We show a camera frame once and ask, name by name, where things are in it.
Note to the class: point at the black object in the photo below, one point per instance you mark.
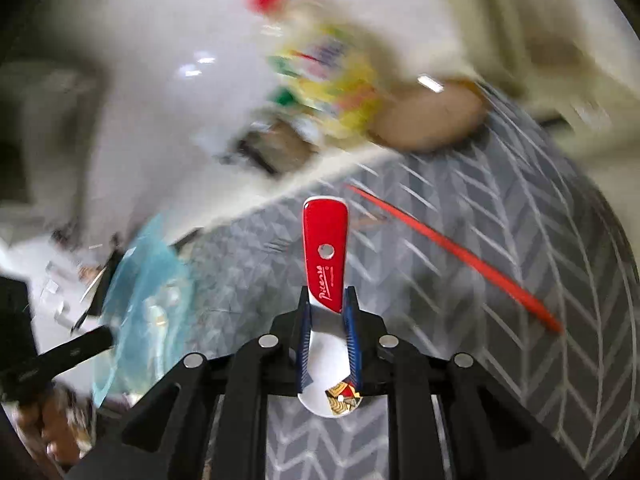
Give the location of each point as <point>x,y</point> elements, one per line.
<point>12,320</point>

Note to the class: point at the grey chevron mat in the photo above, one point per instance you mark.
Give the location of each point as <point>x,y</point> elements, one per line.
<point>500,185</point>

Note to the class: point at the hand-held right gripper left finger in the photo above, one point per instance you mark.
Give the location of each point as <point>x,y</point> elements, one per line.
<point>303,345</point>

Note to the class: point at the blue plastic bag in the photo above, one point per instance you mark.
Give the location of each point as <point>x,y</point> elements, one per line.
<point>145,285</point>

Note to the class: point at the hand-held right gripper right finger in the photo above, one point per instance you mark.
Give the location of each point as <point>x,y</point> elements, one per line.
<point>351,345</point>

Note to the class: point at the red chopstick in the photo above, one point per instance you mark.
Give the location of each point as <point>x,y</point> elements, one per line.
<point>542,317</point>

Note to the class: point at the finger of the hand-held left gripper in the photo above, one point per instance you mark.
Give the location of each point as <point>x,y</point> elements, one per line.
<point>65,360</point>

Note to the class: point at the yellow dish soap bottle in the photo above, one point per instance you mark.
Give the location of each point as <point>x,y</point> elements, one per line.
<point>335,75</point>

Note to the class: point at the person's left hand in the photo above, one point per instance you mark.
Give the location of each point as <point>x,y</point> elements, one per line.
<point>55,430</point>

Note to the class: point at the dark thin utensil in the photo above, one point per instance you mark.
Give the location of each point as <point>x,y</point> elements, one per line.
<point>100,285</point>

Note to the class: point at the brown spice jar silver lid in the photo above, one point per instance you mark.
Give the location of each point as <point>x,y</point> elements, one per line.
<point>275,147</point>

